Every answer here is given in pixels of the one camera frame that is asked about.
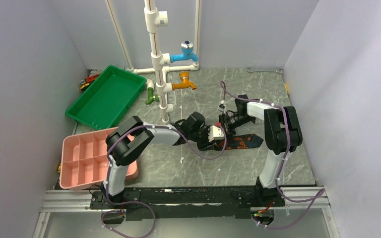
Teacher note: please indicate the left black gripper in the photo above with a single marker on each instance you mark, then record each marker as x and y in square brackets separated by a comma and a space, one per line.
[207, 145]

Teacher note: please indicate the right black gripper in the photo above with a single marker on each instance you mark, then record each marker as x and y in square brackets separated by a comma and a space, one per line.
[223, 119]

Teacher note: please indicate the dark floral necktie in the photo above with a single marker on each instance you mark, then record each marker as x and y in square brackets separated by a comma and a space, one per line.
[236, 142]

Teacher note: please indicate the green plastic tray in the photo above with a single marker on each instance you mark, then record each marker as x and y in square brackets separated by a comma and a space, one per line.
[104, 103]

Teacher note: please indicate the pink compartment organizer box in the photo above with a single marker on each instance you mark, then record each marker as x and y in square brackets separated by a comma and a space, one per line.
[84, 160]

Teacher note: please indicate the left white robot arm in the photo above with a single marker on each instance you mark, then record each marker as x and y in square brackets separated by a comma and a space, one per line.
[126, 143]

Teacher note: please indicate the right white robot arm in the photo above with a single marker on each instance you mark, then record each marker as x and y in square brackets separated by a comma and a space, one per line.
[282, 133]

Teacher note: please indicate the orange faucet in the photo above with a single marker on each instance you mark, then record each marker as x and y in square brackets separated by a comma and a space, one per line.
[185, 82]

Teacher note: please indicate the green faucet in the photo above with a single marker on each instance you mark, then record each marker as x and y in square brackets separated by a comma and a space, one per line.
[152, 96]

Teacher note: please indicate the silver wrench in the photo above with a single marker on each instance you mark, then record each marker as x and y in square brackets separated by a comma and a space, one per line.
[271, 70]

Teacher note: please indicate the blue faucet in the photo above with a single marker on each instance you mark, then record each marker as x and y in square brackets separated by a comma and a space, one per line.
[187, 52]

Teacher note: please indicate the white pvc pipe assembly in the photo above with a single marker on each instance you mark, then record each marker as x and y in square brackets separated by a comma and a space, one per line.
[161, 65]

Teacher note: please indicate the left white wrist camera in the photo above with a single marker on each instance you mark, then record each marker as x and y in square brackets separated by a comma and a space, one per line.
[215, 133]

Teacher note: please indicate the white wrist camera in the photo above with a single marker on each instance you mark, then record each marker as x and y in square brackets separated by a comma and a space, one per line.
[222, 107]
[215, 133]

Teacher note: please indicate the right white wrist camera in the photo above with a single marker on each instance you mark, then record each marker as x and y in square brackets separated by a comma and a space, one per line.
[222, 107]

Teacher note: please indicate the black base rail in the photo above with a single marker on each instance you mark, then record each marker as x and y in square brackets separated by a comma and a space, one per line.
[190, 202]

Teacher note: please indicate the aluminium frame rail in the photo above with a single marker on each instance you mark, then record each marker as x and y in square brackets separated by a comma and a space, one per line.
[295, 197]

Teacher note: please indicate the red handled pliers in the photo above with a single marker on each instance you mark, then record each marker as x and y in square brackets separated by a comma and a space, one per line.
[85, 83]

